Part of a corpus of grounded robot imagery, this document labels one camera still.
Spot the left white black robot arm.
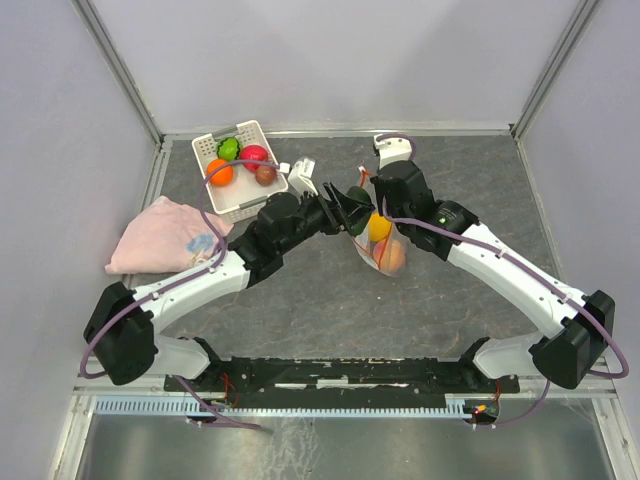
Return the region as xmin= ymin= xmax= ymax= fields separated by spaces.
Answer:
xmin=83 ymin=183 xmax=374 ymax=390

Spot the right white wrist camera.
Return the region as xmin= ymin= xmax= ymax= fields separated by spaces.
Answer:
xmin=373 ymin=133 xmax=416 ymax=169

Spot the peach toy fruit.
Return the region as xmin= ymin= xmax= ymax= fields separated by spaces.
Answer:
xmin=373 ymin=239 xmax=406 ymax=275

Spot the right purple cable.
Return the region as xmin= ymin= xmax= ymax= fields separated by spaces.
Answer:
xmin=373 ymin=132 xmax=630 ymax=430

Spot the pink red toy fruit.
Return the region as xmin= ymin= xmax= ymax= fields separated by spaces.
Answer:
xmin=239 ymin=144 xmax=269 ymax=172

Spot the dark green toy avocado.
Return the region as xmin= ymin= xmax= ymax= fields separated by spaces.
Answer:
xmin=345 ymin=185 xmax=375 ymax=237

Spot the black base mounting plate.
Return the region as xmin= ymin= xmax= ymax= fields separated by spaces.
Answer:
xmin=187 ymin=357 xmax=520 ymax=410

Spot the pink folded cloth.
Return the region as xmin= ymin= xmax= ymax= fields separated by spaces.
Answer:
xmin=105 ymin=196 xmax=233 ymax=275

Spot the green watermelon toy ball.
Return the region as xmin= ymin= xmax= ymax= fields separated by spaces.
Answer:
xmin=216 ymin=137 xmax=243 ymax=161

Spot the orange toy fruit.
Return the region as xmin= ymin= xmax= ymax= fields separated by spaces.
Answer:
xmin=206 ymin=158 xmax=234 ymax=187

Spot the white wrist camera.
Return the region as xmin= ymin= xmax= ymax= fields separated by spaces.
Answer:
xmin=373 ymin=133 xmax=416 ymax=169
xmin=277 ymin=156 xmax=318 ymax=196

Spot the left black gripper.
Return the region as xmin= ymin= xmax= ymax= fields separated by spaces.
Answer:
xmin=278 ymin=180 xmax=375 ymax=255

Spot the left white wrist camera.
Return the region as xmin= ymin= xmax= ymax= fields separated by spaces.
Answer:
xmin=277 ymin=156 xmax=318 ymax=196

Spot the clear orange zip top bag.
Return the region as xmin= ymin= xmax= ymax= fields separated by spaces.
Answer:
xmin=352 ymin=165 xmax=408 ymax=277

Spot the yellow toy lemon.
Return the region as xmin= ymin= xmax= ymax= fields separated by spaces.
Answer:
xmin=368 ymin=212 xmax=392 ymax=243

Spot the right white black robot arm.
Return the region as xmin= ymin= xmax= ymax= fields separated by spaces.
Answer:
xmin=371 ymin=160 xmax=615 ymax=391

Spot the light blue cable duct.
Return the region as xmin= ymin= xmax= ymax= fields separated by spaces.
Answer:
xmin=93 ymin=397 xmax=496 ymax=416

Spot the brown toy fruit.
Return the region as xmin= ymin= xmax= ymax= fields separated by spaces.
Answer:
xmin=255 ymin=165 xmax=277 ymax=187

